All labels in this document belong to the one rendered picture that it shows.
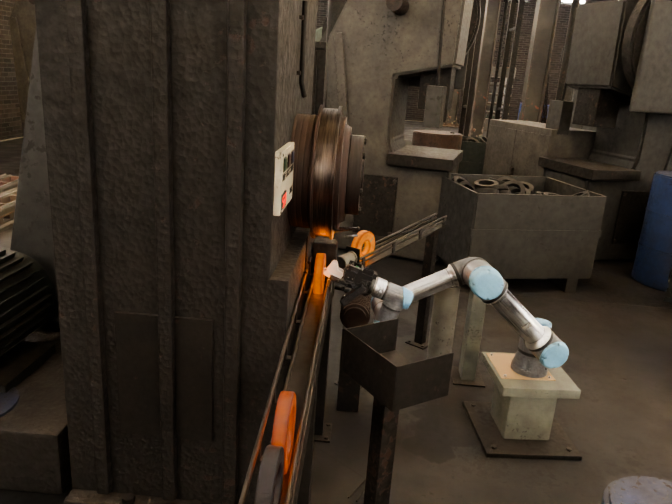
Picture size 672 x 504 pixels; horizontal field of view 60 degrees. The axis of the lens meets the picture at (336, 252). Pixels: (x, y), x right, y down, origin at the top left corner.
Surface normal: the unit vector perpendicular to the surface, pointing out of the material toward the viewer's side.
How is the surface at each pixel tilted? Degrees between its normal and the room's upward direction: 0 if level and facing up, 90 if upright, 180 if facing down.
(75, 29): 90
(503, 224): 90
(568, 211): 90
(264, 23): 90
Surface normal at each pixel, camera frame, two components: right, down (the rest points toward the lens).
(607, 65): -0.96, 0.05
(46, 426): 0.07, -0.95
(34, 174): -0.07, 0.29
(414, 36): -0.30, 0.26
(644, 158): 0.28, 0.29
